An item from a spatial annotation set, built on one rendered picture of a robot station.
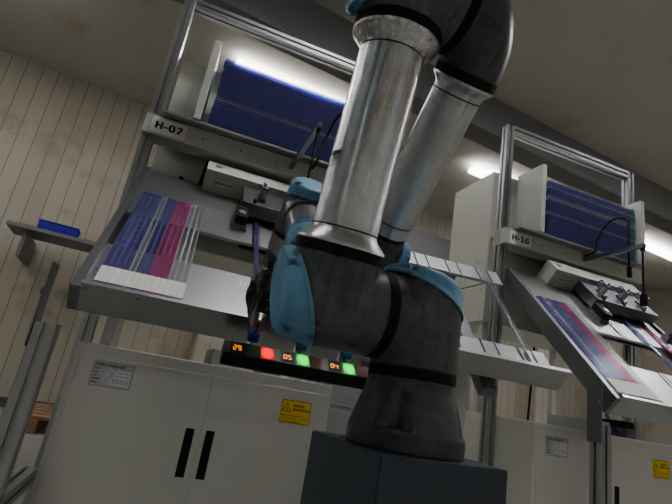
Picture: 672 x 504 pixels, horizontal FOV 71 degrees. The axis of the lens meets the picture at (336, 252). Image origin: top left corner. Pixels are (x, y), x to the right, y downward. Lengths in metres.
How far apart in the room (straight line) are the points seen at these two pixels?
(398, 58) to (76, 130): 5.12
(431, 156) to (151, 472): 1.05
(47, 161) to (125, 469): 4.39
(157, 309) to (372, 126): 0.66
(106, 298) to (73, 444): 0.45
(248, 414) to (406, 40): 1.07
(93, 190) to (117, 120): 0.82
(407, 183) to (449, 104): 0.13
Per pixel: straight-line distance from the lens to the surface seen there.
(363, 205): 0.57
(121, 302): 1.07
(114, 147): 5.55
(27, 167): 5.48
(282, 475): 1.44
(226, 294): 1.15
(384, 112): 0.59
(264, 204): 1.53
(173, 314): 1.07
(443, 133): 0.73
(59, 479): 1.41
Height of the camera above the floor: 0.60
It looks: 16 degrees up
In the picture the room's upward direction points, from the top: 10 degrees clockwise
